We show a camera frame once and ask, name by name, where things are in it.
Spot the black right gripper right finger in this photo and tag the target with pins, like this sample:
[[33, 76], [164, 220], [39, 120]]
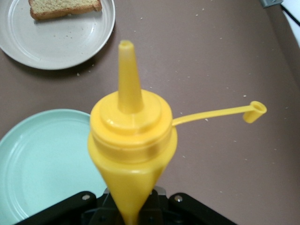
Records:
[[182, 211]]

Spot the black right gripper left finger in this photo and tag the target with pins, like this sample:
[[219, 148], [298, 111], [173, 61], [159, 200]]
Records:
[[70, 211]]

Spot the yellow squeeze bottle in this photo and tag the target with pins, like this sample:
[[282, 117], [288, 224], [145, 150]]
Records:
[[131, 140]]

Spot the brown toasted bread slice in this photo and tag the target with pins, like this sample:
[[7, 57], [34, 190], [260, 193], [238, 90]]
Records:
[[63, 8]]

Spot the mint green plate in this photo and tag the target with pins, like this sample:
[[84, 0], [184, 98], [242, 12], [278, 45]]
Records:
[[47, 164]]

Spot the beige plate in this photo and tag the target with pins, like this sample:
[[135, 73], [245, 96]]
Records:
[[58, 42]]

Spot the grey metal bracket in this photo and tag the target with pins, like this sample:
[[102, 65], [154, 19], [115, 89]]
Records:
[[270, 2]]

